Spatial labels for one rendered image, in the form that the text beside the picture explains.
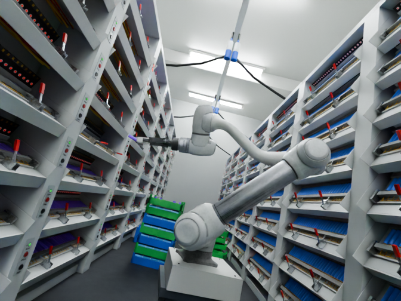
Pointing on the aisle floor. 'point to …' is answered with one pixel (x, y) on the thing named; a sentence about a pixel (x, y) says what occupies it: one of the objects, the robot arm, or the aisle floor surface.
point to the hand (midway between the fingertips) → (143, 140)
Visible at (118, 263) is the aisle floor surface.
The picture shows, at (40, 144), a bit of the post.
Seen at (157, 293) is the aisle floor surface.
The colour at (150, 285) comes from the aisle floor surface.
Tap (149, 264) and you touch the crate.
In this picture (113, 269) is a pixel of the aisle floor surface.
